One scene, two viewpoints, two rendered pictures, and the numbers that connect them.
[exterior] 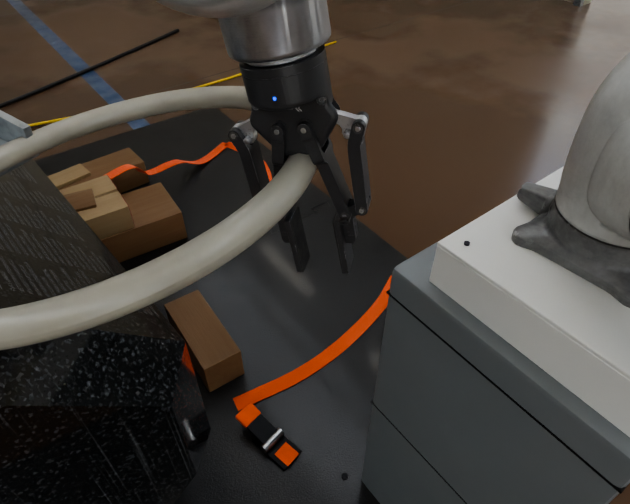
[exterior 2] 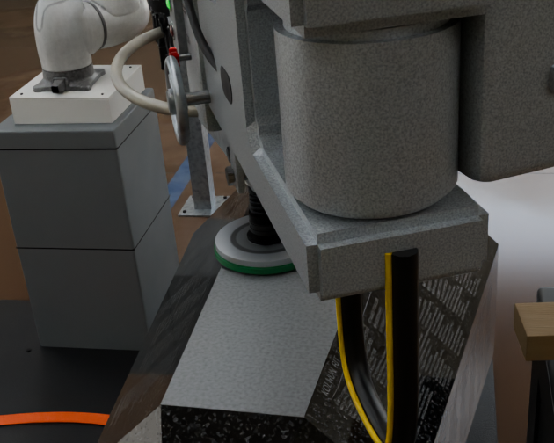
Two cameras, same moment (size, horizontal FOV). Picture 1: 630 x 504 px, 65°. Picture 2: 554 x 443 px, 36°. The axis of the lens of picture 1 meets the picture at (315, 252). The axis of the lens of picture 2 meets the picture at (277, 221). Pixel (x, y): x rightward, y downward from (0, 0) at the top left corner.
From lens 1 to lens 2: 2.66 m
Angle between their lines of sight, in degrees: 97
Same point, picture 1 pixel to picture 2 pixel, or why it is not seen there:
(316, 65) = not seen: outside the picture
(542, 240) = (89, 81)
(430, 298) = (121, 121)
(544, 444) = (149, 121)
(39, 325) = not seen: hidden behind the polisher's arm
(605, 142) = (82, 26)
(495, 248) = (98, 90)
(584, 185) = (84, 47)
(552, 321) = (127, 77)
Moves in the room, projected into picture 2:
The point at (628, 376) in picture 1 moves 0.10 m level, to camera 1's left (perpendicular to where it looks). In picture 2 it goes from (137, 68) to (156, 74)
